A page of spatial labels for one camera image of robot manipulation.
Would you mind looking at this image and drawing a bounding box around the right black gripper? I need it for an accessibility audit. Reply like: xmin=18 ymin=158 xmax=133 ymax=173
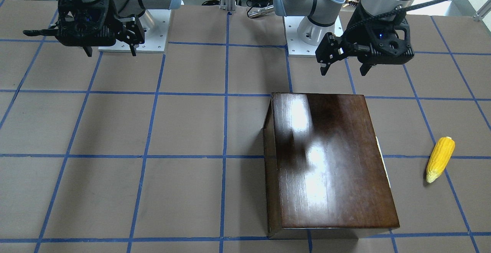
xmin=82 ymin=16 xmax=145 ymax=57

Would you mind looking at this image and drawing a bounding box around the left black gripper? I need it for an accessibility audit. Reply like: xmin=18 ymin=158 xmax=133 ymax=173
xmin=315 ymin=33 xmax=374 ymax=76

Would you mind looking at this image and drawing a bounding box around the yellow toy corn cob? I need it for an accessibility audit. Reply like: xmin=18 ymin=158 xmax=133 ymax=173
xmin=425 ymin=136 xmax=455 ymax=184

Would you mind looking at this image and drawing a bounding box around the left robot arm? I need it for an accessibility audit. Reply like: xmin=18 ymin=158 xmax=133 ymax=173
xmin=273 ymin=0 xmax=414 ymax=76

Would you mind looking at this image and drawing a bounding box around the dark wooden drawer cabinet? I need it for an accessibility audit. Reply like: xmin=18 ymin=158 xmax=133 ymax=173
xmin=263 ymin=93 xmax=400 ymax=239

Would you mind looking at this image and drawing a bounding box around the metal cylinder tool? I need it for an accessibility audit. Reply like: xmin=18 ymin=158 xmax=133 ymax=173
xmin=247 ymin=5 xmax=275 ymax=19

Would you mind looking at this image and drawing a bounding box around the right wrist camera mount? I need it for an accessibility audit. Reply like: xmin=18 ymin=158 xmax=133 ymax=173
xmin=23 ymin=0 xmax=117 ymax=47

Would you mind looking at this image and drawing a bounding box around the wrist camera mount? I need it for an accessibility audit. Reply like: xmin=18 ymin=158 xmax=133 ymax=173
xmin=23 ymin=0 xmax=117 ymax=47
xmin=343 ymin=4 xmax=415 ymax=66

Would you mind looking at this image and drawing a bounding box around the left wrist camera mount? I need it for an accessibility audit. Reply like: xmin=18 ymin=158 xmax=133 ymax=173
xmin=343 ymin=4 xmax=415 ymax=66

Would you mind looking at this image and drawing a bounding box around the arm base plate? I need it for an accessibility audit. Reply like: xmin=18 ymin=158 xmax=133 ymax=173
xmin=98 ymin=9 xmax=172 ymax=53
xmin=283 ymin=16 xmax=344 ymax=57

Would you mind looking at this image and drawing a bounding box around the black braided cable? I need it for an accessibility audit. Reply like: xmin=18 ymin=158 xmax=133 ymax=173
xmin=343 ymin=0 xmax=481 ymax=46

